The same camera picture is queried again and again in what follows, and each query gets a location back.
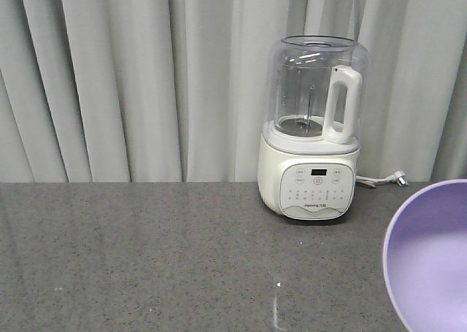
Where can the white blender with clear jar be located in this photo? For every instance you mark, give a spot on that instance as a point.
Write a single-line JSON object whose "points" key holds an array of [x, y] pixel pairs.
{"points": [[310, 136]]}

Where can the grey pleated curtain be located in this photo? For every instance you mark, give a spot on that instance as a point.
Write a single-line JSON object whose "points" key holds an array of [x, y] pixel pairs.
{"points": [[173, 90]]}

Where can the purple plastic bowl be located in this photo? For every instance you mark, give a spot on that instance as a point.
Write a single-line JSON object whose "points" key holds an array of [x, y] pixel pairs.
{"points": [[424, 258]]}

